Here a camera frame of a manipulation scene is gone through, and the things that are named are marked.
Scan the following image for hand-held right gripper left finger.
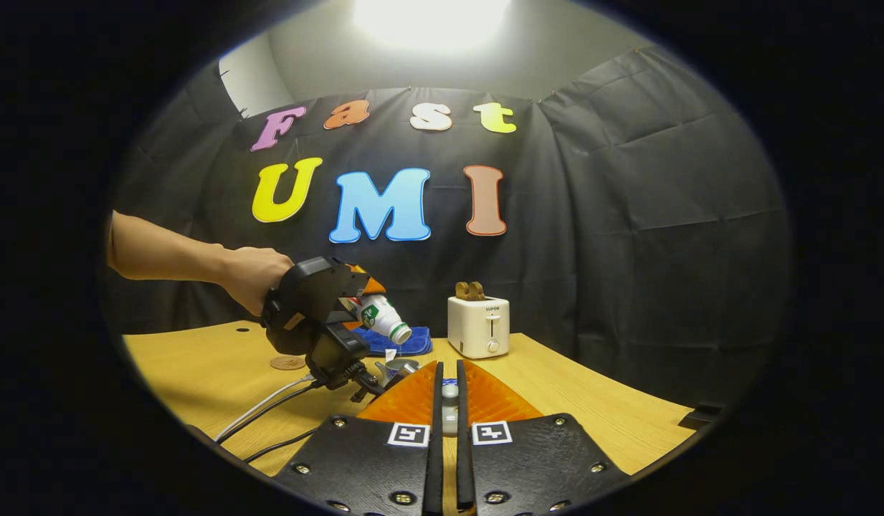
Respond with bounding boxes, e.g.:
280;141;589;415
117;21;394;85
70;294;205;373
273;360;445;516

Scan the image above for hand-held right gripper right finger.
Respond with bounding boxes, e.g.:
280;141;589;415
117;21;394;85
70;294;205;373
455;360;630;516

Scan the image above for white water bottle green label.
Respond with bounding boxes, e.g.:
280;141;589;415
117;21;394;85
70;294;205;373
345;294;413;345

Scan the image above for white teacup lid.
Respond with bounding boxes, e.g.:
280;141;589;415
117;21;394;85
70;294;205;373
442;378;460;436

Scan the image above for blue cloth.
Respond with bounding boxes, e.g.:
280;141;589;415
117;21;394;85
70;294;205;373
352;326;434;358

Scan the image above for white toaster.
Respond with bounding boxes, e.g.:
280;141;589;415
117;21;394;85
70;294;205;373
447;296;511;360

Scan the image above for black block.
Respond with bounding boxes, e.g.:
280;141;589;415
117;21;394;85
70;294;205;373
677;403;726;431

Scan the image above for black backdrop cloth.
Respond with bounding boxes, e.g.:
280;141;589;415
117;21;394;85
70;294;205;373
101;47;794;411

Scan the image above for large ceiling light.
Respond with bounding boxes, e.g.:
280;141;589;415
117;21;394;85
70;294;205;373
352;0;514;52

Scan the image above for black cable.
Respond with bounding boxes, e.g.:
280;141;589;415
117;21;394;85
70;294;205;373
242;427;320;464
221;382;322;441

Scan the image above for white cable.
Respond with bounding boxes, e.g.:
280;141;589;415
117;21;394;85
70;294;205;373
214;373;318;441

